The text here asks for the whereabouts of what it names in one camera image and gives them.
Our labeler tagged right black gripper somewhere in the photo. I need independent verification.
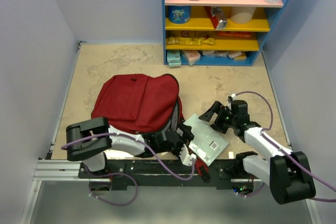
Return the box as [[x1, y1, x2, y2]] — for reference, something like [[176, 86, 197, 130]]
[[198, 101, 236, 134]]

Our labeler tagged silver grey laptop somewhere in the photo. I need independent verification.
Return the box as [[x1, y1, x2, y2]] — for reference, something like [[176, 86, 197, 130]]
[[184, 114, 229, 167]]

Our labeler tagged red student backpack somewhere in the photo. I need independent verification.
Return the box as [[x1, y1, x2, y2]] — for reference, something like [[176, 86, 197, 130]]
[[91, 73, 212, 183]]

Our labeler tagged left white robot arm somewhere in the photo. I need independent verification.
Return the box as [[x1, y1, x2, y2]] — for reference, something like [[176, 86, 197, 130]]
[[61, 117, 196, 178]]

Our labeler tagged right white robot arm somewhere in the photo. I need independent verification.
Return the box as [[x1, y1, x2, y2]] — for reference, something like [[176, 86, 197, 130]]
[[199, 100, 316, 205]]

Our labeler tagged yellow sponge pack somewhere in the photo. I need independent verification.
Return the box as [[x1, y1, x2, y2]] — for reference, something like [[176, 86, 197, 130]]
[[234, 52, 247, 61]]

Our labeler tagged white orange tissue pack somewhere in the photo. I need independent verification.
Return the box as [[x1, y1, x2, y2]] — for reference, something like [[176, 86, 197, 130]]
[[182, 50, 201, 66]]

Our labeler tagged red silver snack bag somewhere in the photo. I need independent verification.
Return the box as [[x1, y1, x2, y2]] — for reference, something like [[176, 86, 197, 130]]
[[211, 6, 228, 30]]

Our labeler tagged teal tissue box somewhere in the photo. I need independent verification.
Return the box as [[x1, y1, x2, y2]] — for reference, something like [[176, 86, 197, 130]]
[[166, 50, 182, 68]]

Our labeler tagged orange flat box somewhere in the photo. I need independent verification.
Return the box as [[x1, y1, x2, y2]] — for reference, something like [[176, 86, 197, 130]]
[[216, 31, 254, 38]]

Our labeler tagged blue shelf unit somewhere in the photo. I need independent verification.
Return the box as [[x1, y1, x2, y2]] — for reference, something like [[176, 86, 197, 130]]
[[162, 0, 289, 66]]

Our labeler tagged yellow snack packet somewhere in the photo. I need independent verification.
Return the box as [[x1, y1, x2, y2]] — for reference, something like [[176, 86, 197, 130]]
[[166, 37, 215, 46]]

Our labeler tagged white cylindrical container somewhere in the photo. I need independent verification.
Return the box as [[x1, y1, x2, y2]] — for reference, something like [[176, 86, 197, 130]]
[[229, 6, 256, 24]]

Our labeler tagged blue cartoon tin can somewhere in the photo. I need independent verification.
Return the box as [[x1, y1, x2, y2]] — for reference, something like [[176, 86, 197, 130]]
[[167, 6, 191, 24]]

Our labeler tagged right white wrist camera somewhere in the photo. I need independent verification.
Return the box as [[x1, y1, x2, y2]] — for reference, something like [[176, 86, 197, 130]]
[[228, 93, 237, 103]]

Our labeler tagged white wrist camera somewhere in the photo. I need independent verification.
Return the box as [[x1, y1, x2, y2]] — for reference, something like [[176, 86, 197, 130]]
[[228, 93, 237, 103], [178, 144, 197, 166]]

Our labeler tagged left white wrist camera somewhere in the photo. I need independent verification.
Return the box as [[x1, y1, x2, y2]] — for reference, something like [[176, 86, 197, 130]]
[[178, 144, 197, 166]]

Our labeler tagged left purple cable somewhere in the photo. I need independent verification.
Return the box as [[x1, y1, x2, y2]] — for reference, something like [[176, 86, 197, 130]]
[[60, 132, 196, 205]]

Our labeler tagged purple cable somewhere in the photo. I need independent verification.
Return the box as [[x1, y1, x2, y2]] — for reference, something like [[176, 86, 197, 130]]
[[60, 132, 196, 205], [228, 90, 336, 202]]

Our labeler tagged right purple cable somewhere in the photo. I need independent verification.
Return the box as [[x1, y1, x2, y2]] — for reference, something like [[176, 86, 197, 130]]
[[228, 90, 336, 202]]

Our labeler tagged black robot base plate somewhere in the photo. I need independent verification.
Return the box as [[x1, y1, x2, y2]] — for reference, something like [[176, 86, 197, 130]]
[[78, 159, 260, 194]]

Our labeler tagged aluminium frame rail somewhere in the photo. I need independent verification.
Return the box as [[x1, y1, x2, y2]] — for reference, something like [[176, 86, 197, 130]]
[[33, 158, 271, 182]]

